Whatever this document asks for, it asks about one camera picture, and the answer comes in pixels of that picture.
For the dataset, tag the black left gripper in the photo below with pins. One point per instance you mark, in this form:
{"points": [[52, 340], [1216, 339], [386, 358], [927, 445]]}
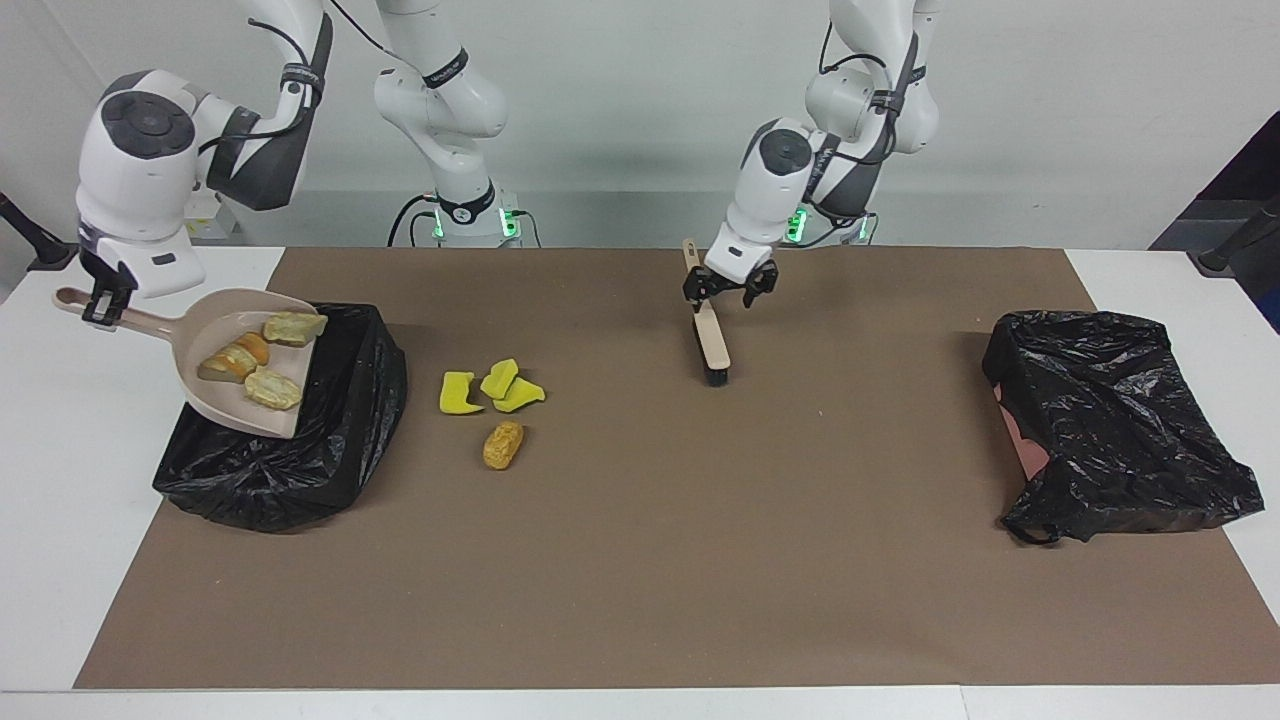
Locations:
{"points": [[735, 270]]}

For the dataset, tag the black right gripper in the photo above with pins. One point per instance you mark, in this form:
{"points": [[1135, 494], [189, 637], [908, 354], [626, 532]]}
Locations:
{"points": [[92, 272]]}

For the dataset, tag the beige hand brush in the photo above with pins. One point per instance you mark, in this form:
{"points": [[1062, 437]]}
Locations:
{"points": [[712, 340]]}

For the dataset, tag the golden croissant piece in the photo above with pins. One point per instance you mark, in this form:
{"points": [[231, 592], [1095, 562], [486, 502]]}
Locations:
{"points": [[235, 358]]}

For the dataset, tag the beige plastic dustpan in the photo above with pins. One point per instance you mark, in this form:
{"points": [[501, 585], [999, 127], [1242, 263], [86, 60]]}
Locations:
{"points": [[215, 405]]}

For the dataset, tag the pale fried dumpling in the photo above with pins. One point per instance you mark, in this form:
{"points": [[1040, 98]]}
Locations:
{"points": [[295, 328], [273, 389]]}

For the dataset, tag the yellow sponge piece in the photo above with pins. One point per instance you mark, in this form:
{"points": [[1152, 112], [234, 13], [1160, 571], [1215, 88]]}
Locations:
{"points": [[458, 395], [499, 379], [518, 396]]}

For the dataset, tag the brown fried nugget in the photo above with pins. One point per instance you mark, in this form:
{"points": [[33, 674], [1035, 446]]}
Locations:
{"points": [[503, 446]]}

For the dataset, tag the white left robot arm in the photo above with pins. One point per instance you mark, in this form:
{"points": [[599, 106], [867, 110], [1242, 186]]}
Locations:
{"points": [[870, 90]]}

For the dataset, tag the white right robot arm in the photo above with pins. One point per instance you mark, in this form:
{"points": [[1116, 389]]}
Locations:
{"points": [[440, 100]]}

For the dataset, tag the bin covered by black bag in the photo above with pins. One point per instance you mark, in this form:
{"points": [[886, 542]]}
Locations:
{"points": [[330, 440]]}

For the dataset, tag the pink trash bin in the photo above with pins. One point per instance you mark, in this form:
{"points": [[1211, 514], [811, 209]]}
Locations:
{"points": [[1028, 450]]}

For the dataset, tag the loose black trash bag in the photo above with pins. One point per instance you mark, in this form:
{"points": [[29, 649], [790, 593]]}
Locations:
{"points": [[1110, 420]]}

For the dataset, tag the black stand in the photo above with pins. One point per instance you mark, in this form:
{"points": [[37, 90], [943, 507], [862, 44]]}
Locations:
{"points": [[52, 257], [1240, 245]]}

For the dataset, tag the brown table mat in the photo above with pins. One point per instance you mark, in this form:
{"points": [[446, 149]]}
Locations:
{"points": [[640, 600]]}

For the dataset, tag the white wall socket box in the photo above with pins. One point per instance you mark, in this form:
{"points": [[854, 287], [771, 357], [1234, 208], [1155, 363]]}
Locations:
{"points": [[218, 222]]}

